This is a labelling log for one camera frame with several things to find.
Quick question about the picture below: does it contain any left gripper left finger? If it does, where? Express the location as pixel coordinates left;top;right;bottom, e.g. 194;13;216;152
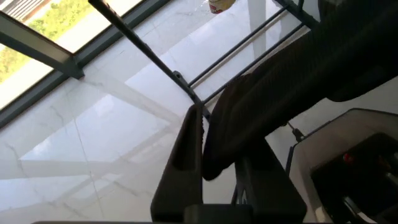
150;104;205;223

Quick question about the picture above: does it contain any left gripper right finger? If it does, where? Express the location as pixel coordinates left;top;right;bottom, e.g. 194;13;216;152
231;138;308;223

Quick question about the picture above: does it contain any black garment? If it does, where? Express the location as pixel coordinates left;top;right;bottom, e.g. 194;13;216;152
201;0;398;182

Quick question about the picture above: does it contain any cream printed garment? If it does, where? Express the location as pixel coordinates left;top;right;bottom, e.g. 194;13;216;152
208;0;236;15

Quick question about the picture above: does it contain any black clothes rack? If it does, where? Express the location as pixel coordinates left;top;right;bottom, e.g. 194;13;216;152
88;0;321;122

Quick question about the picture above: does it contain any window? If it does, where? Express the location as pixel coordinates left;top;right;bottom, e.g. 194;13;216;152
0;0;172;130

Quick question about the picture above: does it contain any black cable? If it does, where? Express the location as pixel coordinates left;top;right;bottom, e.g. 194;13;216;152
285;121;306;143

